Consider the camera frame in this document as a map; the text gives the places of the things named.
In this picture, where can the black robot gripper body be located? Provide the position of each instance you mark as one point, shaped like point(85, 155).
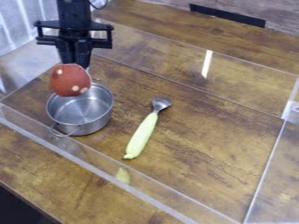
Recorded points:
point(75, 25)

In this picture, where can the small silver pot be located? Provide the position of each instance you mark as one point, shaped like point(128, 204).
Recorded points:
point(80, 115)

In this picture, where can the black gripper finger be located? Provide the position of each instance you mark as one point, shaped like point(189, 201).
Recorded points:
point(65, 52)
point(83, 49)

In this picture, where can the clear acrylic enclosure wall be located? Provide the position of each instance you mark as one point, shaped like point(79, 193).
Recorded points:
point(220, 161)

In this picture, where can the black bar in background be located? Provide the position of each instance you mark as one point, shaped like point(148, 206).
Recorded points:
point(247, 20)

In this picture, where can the spoon with yellow-green handle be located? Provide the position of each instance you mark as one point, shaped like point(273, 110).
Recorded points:
point(145, 128)

